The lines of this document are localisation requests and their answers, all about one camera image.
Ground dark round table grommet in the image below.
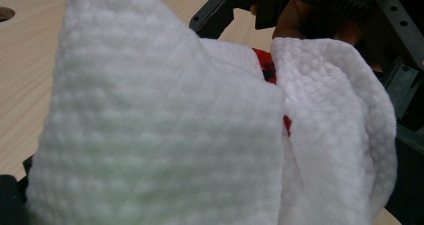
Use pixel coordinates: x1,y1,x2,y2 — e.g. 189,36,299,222
0,6,16,23

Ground white wet wipe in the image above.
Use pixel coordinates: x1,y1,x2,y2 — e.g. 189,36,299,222
25,0,399,225

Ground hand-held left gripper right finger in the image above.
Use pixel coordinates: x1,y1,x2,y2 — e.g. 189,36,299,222
385,124,424,225

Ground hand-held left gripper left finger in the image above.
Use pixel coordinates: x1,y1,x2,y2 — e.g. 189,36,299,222
22,154,34,190

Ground red ball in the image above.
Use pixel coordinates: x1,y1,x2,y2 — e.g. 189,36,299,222
251,47,293,137

